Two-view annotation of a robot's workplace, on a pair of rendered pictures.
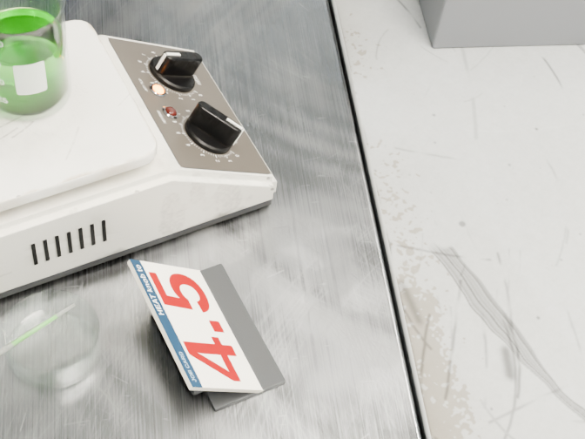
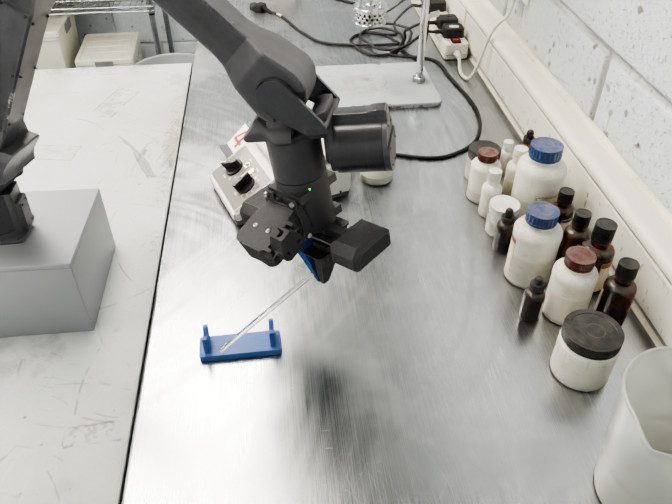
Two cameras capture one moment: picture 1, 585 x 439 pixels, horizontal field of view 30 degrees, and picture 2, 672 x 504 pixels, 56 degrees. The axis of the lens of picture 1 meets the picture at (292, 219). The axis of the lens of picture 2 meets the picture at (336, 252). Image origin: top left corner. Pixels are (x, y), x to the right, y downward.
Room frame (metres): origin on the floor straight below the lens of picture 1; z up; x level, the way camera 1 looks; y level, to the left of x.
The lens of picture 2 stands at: (1.28, 0.34, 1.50)
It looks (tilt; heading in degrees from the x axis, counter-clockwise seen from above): 40 degrees down; 188
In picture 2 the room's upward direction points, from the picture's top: straight up
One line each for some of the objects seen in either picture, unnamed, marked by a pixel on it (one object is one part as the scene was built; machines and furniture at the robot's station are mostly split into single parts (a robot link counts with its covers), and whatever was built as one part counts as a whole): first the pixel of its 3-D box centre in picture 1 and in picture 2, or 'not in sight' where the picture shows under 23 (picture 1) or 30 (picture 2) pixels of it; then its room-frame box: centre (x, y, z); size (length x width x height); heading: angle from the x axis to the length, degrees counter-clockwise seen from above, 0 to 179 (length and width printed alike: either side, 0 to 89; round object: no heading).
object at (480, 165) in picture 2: not in sight; (484, 174); (0.40, 0.46, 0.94); 0.05 x 0.05 x 0.09
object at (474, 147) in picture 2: not in sight; (482, 162); (0.34, 0.46, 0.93); 0.05 x 0.05 x 0.06
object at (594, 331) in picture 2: not in sight; (585, 350); (0.75, 0.57, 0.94); 0.07 x 0.07 x 0.07
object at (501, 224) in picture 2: not in sight; (505, 228); (0.53, 0.49, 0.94); 0.03 x 0.03 x 0.07
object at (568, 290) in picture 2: not in sight; (571, 284); (0.65, 0.56, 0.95); 0.06 x 0.06 x 0.10
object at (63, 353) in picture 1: (51, 339); not in sight; (0.31, 0.13, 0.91); 0.06 x 0.06 x 0.02
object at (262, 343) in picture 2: not in sight; (239, 338); (0.78, 0.15, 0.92); 0.10 x 0.03 x 0.04; 106
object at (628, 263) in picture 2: not in sight; (618, 291); (0.66, 0.62, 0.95); 0.04 x 0.04 x 0.10
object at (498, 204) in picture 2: not in sight; (502, 217); (0.49, 0.49, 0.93); 0.05 x 0.05 x 0.05
